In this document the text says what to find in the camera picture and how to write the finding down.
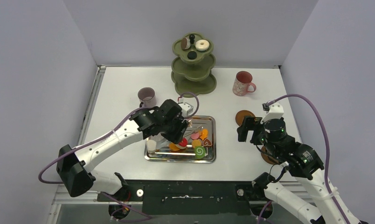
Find metal serving tongs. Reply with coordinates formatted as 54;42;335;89
156;125;204;153

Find pink macaron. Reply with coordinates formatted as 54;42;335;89
190;132;201;140

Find black sandwich cookie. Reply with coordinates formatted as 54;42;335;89
187;50;197;60

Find chocolate white half cake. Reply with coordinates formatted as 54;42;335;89
180;37;191;50

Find white ring donut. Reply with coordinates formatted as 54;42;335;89
194;39;210;52

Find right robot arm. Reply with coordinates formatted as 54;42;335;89
237;116;362;224

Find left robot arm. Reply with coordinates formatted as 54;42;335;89
56;99;193;200

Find brown wooden coaster far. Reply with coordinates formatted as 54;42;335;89
235;110;255;126

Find brown wooden coaster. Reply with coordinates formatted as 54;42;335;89
260;146;279;165
235;110;255;126

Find red frosted donut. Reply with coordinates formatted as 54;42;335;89
176;138;188;149

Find orange round cake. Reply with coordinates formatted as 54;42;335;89
169;143;180;152

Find brown wooden coaster near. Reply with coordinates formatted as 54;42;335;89
260;146;279;165

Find round tan biscuit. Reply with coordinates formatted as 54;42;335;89
191;139;202;148

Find white swiss roll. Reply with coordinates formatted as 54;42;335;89
146;140;157;154

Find stainless steel tray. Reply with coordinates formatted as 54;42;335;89
144;116;216;163

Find orange fish cake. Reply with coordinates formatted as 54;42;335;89
199;129;208;141

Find green swiss roll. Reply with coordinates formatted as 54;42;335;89
194;146;206;159

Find brown heart cookie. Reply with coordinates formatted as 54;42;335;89
202;138;213;147

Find pink floral mug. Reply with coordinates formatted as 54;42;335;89
232;71;257;96

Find grey purple mug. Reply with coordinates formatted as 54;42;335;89
137;87;157;108

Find green three-tier serving stand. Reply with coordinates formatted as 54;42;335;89
171;32;217;95

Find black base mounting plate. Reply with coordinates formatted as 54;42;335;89
114;180;268;216

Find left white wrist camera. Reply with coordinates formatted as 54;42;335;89
178;102;194;118

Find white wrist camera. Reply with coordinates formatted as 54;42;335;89
260;103;284;124
178;102;194;118

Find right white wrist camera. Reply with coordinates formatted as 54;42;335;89
260;103;284;124

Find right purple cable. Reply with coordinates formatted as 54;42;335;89
266;94;352;224

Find purple cable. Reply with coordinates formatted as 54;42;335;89
37;91;200;223
266;94;352;224

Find aluminium rail left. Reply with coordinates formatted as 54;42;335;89
45;65;145;224

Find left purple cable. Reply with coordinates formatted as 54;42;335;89
37;91;200;223

